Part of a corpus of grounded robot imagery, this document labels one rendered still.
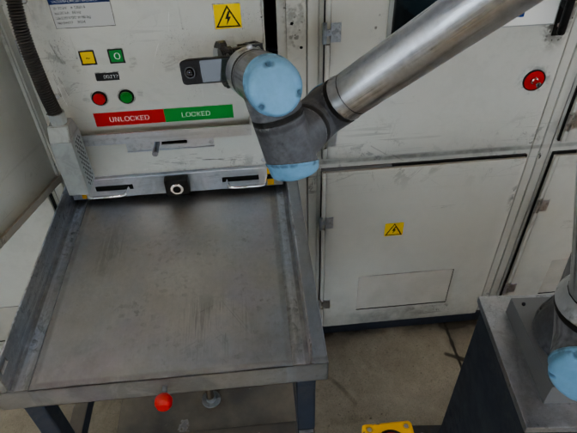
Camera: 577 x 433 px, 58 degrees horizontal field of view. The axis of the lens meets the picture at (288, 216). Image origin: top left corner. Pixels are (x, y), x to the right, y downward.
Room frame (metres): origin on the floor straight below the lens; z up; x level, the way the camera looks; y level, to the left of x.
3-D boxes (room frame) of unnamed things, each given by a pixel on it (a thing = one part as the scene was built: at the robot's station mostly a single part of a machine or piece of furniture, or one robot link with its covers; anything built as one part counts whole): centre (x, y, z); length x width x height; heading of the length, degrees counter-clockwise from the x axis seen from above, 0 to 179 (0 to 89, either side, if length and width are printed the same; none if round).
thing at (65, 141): (0.99, 0.49, 1.04); 0.08 x 0.05 x 0.17; 4
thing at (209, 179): (1.08, 0.28, 0.90); 0.54 x 0.05 x 0.06; 94
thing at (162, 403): (0.51, 0.24, 0.82); 0.04 x 0.03 x 0.03; 4
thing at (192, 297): (0.87, 0.27, 0.82); 0.68 x 0.62 x 0.06; 4
